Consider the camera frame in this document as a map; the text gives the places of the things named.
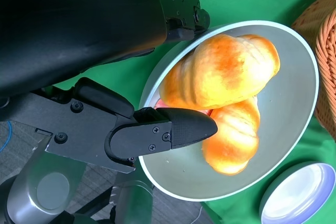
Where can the orange wicker basket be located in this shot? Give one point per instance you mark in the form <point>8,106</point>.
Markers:
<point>325,64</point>

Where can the orange donut bread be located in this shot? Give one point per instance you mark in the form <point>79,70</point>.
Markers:
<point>223,72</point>

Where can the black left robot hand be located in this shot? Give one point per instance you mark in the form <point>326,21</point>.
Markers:
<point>65,24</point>

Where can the pale green bowl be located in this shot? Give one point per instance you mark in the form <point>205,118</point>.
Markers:
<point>286,119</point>

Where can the grey robot body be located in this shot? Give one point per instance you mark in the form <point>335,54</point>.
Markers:
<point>52,190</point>

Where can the striped croissant bread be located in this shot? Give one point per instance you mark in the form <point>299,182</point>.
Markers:
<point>233,142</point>

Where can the lavender plate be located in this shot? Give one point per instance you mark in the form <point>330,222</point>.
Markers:
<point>299,192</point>

